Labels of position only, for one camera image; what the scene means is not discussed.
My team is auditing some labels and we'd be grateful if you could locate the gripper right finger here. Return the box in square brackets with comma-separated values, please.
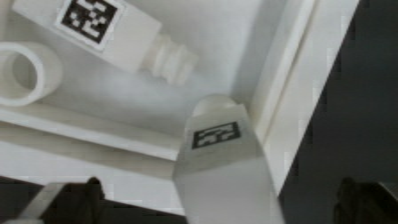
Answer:
[332, 177, 398, 224]

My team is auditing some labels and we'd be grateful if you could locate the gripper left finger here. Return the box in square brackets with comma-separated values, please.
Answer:
[11, 177, 188, 224]

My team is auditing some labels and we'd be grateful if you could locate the white square tabletop part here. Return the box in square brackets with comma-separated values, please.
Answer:
[0, 0, 359, 213]

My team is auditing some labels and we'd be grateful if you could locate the white leg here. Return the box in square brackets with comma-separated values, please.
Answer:
[172, 95, 284, 224]
[12, 0, 197, 85]

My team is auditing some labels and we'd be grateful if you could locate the white leg on tabletop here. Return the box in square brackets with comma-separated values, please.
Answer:
[12, 0, 197, 85]

